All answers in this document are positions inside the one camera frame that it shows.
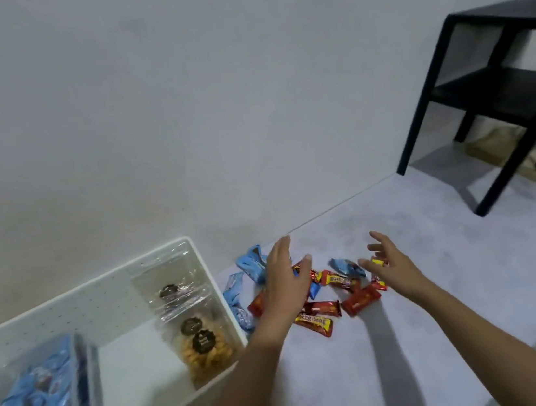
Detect group of light blue packets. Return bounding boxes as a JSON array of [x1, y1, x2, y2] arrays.
[[217, 231, 372, 337]]

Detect bag of orange crackers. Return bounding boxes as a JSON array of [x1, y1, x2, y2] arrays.
[[162, 307, 251, 396]]

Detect person's right hand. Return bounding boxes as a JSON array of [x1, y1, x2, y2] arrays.
[[353, 223, 441, 309]]

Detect bag of black-white cookies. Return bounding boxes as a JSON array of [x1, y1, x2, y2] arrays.
[[126, 240, 214, 322]]

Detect person's left forearm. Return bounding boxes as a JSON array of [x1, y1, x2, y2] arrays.
[[187, 326, 293, 406]]

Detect pile of red candy bars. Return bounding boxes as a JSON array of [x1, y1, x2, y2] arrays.
[[242, 253, 399, 348]]

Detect person's right forearm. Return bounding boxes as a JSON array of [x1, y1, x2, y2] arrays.
[[415, 267, 536, 406]]

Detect bag of beige nuts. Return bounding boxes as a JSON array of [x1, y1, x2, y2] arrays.
[[150, 284, 233, 353]]

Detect grey marble-look board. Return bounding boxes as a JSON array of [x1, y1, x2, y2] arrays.
[[198, 133, 536, 406]]

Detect person's left hand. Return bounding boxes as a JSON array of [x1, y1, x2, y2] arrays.
[[243, 232, 324, 345]]

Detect white storage box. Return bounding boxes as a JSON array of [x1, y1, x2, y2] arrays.
[[0, 230, 257, 406]]

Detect wooden folding table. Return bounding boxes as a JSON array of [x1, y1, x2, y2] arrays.
[[462, 118, 536, 213]]

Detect black side table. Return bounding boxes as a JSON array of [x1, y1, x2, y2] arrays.
[[376, 0, 536, 228]]

